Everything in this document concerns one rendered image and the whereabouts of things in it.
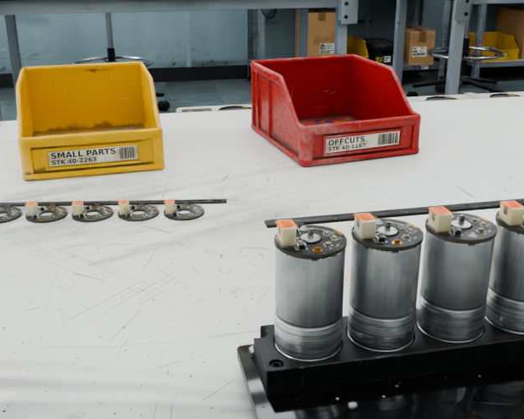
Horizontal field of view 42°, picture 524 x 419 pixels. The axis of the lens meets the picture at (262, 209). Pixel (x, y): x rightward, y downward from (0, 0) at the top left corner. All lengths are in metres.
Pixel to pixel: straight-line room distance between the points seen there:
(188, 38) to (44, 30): 0.90
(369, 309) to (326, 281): 0.02
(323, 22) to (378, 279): 4.13
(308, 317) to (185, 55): 4.45
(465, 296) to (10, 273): 0.23
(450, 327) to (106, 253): 0.20
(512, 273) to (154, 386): 0.14
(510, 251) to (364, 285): 0.06
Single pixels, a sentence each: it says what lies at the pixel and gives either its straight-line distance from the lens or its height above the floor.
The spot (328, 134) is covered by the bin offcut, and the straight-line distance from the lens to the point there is 0.51.
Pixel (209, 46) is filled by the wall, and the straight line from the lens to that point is 4.67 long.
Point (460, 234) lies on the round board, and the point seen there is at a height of 0.81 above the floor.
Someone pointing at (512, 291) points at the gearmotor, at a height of 0.79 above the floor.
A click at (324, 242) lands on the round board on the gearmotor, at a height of 0.81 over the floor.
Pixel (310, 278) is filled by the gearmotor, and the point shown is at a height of 0.80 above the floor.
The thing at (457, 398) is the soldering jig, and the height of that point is 0.76.
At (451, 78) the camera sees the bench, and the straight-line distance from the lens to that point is 2.86.
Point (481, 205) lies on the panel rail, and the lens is 0.28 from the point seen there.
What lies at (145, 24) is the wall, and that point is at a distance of 4.63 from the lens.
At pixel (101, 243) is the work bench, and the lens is 0.39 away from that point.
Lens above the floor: 0.91
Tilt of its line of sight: 22 degrees down
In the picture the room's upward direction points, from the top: straight up
